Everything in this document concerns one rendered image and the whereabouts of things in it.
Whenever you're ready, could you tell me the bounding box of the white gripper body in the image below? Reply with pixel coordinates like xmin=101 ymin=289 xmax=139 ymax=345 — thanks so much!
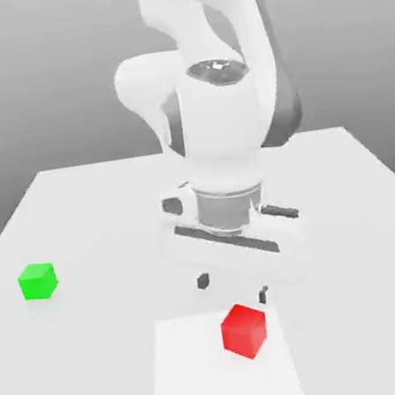
xmin=156 ymin=199 xmax=311 ymax=303

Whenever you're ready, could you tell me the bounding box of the small red cube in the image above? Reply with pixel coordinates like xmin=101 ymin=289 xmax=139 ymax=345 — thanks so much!
xmin=217 ymin=299 xmax=273 ymax=365

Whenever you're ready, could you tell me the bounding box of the small green cube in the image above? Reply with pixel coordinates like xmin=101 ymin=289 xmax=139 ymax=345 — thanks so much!
xmin=15 ymin=260 xmax=62 ymax=304

